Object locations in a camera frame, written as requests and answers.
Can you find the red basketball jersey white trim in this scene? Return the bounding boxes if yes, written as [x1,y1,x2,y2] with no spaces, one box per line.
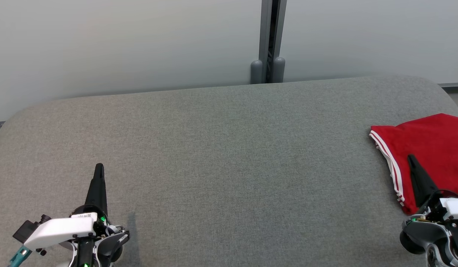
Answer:
[369,113,458,216]

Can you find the grey metal partition post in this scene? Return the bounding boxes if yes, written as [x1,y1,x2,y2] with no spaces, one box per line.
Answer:
[259,0,288,83]

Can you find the teal left camera connector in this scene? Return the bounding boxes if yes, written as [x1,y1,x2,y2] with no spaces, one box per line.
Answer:
[7,246,32,267]

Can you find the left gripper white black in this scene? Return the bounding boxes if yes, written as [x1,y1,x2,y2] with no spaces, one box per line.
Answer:
[23,163,130,257]

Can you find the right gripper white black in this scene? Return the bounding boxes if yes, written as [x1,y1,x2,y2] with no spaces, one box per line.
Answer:
[407,154,458,225]

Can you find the grey rounded post foot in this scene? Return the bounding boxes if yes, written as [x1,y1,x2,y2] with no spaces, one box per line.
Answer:
[250,60,264,84]
[272,56,286,83]

